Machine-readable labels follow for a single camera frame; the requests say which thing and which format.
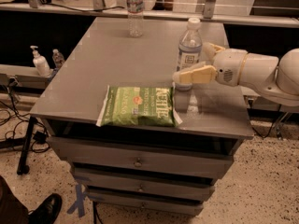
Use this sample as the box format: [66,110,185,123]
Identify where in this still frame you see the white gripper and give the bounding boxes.
[173,42,248,87]

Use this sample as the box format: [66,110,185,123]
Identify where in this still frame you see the blue label plastic bottle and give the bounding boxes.
[174,17,204,91]

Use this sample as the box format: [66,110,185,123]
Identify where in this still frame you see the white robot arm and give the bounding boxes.
[173,42,299,106]

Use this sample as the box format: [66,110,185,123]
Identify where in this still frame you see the clear plastic water bottle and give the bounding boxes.
[126,0,144,37]

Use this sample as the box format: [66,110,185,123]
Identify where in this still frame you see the green jalapeno chip bag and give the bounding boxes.
[96,86,182,127]

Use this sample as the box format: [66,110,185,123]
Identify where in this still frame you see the white pump dispenser bottle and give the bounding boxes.
[30,46,50,77]

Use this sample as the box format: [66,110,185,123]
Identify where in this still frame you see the grey drawer cabinet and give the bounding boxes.
[32,18,253,216]

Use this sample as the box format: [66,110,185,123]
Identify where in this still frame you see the top drawer with knob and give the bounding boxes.
[49,136,234,178]

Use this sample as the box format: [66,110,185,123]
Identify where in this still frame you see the drawer with knob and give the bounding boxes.
[49,136,234,178]
[72,168,215,201]

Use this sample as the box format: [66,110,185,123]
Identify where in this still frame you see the middle drawer with knob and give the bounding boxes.
[72,168,215,201]

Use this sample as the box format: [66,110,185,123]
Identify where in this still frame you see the bottom drawer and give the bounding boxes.
[88,189,203,216]

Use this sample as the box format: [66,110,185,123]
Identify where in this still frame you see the blue tape cross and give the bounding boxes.
[66,176,106,218]

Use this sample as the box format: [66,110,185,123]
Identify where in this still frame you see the black table leg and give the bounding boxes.
[17,117,37,175]

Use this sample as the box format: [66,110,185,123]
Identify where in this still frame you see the black shoe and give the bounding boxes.
[28,193,63,224]

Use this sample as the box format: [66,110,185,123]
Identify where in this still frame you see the black floor cables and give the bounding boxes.
[0,77,50,154]

